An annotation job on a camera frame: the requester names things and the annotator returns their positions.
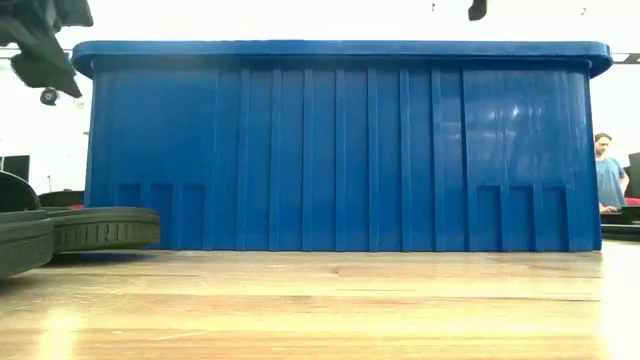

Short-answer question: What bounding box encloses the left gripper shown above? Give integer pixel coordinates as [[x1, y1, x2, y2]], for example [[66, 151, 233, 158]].
[[0, 0, 95, 96]]

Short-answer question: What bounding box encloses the black slide sandal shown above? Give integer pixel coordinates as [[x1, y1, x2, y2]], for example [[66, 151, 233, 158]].
[[43, 205, 162, 253], [37, 189, 86, 210], [0, 169, 55, 280]]

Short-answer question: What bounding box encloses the small black monitor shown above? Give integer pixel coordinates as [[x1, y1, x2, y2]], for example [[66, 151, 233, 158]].
[[627, 151, 640, 199]]

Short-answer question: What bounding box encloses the person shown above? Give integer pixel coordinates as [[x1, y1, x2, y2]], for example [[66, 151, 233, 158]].
[[593, 132, 631, 215]]

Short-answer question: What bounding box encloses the black desk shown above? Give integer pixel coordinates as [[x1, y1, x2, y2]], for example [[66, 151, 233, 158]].
[[599, 205, 640, 242]]

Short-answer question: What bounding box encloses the black screen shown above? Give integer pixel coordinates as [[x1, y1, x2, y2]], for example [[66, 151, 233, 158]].
[[0, 154, 30, 182]]

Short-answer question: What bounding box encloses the blue plastic bin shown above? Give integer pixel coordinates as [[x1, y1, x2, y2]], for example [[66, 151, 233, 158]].
[[71, 39, 614, 252]]

